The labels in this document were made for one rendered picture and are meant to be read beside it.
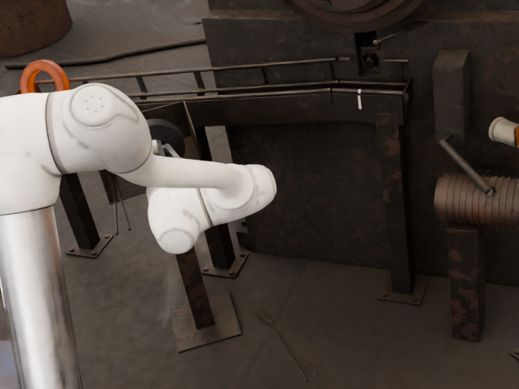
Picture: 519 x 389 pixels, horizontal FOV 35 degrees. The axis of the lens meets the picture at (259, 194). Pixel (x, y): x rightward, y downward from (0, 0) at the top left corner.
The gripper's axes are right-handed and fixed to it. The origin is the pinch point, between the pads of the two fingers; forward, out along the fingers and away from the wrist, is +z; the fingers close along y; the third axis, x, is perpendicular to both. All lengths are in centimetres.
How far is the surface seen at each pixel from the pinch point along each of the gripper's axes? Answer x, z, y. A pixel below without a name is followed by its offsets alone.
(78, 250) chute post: -75, 60, -38
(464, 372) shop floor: -70, -43, 65
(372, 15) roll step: 22, -3, 59
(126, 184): -13.5, 4.2, -10.1
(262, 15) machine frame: 13.6, 27.8, 38.0
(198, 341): -71, -3, -3
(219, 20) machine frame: 12.5, 33.3, 26.5
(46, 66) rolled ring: -5, 67, -27
